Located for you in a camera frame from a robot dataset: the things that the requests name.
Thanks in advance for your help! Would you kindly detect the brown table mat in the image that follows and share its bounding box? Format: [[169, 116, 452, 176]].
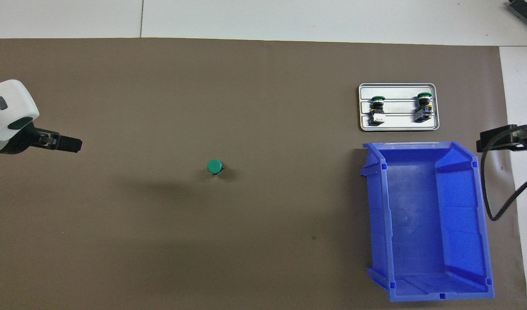
[[0, 38, 527, 310]]

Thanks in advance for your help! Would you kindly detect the green push button switch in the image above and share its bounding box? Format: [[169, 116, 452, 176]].
[[414, 92, 433, 123], [369, 96, 386, 126], [206, 159, 225, 177]]

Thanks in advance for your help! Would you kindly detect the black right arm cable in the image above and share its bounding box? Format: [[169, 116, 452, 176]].
[[481, 123, 527, 221]]

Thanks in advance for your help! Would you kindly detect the blue plastic storage bin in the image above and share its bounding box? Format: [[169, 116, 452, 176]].
[[360, 141, 495, 302]]

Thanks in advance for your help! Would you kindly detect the grey metal tray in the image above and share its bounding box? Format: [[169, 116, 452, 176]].
[[358, 83, 440, 132]]

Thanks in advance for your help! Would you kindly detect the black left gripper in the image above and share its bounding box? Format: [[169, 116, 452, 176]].
[[1, 123, 82, 155]]

